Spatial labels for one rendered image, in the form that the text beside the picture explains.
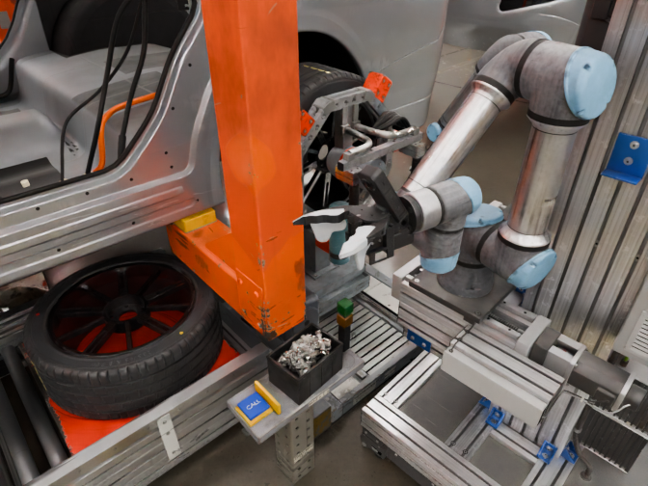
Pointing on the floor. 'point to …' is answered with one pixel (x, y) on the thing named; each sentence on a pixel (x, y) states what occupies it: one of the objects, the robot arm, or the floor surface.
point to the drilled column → (296, 446)
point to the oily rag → (12, 297)
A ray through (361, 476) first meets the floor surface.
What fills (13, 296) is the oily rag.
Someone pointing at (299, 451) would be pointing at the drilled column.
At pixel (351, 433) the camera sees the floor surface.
